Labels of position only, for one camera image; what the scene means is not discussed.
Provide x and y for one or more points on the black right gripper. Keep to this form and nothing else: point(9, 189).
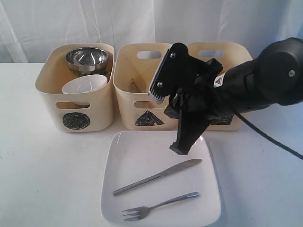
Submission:
point(196, 97)

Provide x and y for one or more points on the stainless steel knife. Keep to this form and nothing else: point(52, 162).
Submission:
point(171, 170)

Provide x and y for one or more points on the white plastic bowl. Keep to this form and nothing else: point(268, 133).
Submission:
point(85, 84)

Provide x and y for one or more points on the small stainless steel fork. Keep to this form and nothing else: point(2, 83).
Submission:
point(138, 213)

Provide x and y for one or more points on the stainless steel bowl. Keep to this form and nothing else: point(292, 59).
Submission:
point(87, 59)

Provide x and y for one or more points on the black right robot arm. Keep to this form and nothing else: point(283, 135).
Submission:
point(275, 77)

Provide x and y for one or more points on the white square plate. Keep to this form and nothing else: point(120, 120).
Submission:
point(136, 155)

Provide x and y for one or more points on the cream bin with triangle mark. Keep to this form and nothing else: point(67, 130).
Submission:
point(139, 62)

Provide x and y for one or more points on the cream bin with square mark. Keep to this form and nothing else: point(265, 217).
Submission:
point(229, 54)

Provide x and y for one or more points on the cream bin with circle mark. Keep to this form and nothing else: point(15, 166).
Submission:
point(85, 112)

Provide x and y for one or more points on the white backdrop curtain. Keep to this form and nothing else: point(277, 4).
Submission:
point(31, 29)

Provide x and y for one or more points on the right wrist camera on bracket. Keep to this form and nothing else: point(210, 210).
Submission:
point(177, 69)

